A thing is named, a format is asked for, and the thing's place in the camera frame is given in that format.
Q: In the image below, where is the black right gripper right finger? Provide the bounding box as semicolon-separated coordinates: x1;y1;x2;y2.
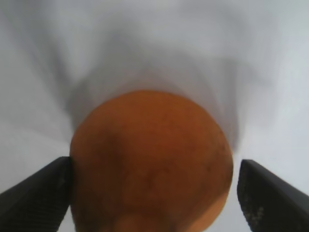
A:
237;159;309;232

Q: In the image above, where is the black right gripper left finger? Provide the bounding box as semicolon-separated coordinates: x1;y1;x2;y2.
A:
0;156;73;232

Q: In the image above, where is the bumpy orange fruit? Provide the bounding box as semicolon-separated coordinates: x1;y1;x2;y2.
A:
69;89;234;232

